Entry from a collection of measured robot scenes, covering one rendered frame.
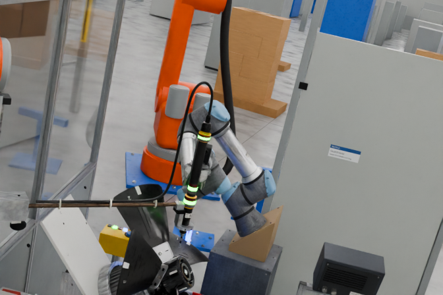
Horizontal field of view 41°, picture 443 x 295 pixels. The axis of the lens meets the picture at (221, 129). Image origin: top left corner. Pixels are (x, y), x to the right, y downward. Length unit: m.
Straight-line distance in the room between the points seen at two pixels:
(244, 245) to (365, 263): 0.59
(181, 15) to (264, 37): 4.17
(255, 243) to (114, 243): 0.66
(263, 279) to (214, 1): 3.60
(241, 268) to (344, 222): 1.44
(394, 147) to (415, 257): 0.79
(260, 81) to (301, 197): 6.15
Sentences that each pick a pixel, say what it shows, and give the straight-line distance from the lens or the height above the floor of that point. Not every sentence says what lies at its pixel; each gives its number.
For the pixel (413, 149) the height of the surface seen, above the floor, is 1.42.
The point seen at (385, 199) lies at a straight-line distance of 4.10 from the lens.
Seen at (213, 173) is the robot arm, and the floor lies 1.49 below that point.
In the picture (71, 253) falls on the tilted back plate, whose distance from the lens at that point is 2.13.
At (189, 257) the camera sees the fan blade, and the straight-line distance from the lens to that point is 2.37.
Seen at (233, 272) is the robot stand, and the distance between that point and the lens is 2.86.
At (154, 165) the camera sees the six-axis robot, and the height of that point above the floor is 0.19.
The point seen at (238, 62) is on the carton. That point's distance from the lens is 10.11.
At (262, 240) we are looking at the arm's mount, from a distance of 2.83.
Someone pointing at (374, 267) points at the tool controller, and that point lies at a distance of 2.61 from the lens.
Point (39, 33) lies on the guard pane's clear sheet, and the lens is 2.41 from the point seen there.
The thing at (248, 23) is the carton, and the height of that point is 1.40.
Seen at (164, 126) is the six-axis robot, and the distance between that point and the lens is 5.95.
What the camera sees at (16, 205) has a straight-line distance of 1.93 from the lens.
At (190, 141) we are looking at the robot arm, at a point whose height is 1.51.
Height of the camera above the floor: 2.29
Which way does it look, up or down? 15 degrees down
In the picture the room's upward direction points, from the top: 13 degrees clockwise
